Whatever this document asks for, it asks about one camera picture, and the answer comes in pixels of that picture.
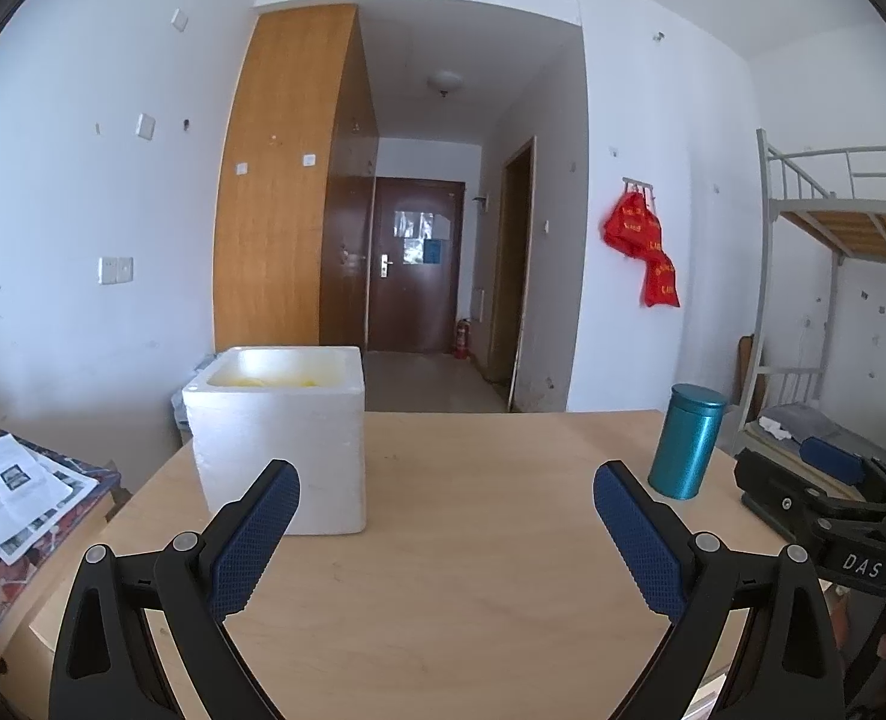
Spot teal metal canister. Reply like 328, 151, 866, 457
647, 382, 728, 500

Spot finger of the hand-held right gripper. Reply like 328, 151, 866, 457
734, 448, 886, 537
801, 436, 886, 518

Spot white metal bunk bed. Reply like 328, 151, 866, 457
735, 127, 886, 466

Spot yellow foam fruit net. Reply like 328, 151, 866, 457
221, 369, 325, 391

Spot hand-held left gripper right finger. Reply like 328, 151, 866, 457
594, 463, 845, 720

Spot wooden wardrobe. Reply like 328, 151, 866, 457
212, 4, 380, 353

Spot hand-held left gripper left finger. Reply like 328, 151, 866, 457
49, 459, 301, 720

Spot dark brown door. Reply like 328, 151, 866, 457
368, 176, 465, 353

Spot wooden side door frame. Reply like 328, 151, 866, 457
488, 136, 538, 410

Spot red cloth bag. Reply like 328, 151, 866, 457
642, 251, 680, 308
602, 191, 665, 260

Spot white foam box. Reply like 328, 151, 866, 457
182, 345, 369, 537

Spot printed paper sheets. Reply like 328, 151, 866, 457
0, 431, 76, 563

